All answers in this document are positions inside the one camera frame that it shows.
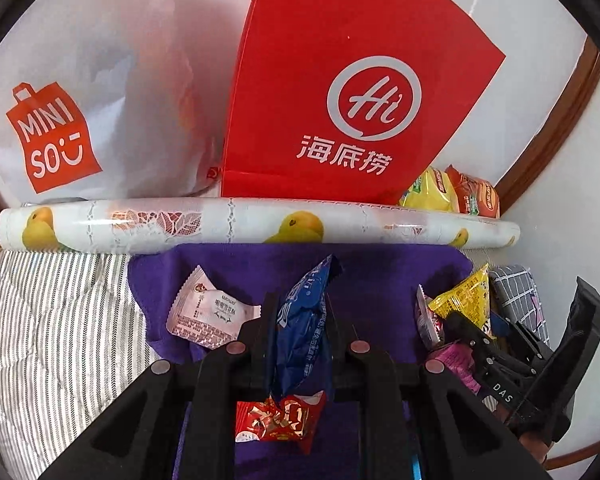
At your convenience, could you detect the pink Lotso candy packet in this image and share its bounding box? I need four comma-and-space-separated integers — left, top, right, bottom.
415, 285, 444, 350

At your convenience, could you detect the rolled fruit-print mat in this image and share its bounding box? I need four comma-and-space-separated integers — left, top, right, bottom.
0, 197, 520, 255

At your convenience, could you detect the pale pink snack packet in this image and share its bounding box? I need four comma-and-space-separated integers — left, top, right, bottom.
166, 266, 261, 350

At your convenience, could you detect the yellow snack packet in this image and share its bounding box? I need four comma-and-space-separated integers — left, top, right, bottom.
428, 263, 492, 336

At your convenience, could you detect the purple towel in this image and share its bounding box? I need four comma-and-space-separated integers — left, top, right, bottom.
127, 242, 476, 480

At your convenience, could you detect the person's right hand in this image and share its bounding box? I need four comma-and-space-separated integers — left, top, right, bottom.
493, 404, 550, 464

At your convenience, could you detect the grey checked fabric bundle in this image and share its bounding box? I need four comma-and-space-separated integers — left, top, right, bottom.
489, 264, 550, 344

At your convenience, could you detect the white Miniso plastic bag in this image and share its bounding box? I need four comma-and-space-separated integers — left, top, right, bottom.
0, 0, 218, 206

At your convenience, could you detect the yellow chips bag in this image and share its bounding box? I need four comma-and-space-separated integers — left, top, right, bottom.
399, 167, 460, 212

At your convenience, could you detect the magenta snack packet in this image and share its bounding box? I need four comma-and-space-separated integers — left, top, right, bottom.
428, 341, 480, 394

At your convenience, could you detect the brown wooden door frame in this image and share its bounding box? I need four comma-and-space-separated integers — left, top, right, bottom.
495, 37, 600, 214

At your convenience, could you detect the red snack packet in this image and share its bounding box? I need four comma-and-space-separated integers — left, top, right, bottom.
235, 390, 327, 454

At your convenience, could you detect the orange chips bag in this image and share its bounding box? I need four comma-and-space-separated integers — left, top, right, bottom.
445, 165, 500, 219

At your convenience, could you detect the red Haidilao paper bag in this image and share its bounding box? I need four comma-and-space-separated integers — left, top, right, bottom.
221, 0, 504, 205

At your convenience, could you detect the striped quilted mattress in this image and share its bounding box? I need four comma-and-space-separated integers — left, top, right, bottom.
0, 252, 158, 479

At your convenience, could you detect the blue snack packet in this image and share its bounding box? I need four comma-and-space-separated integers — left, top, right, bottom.
273, 255, 340, 398

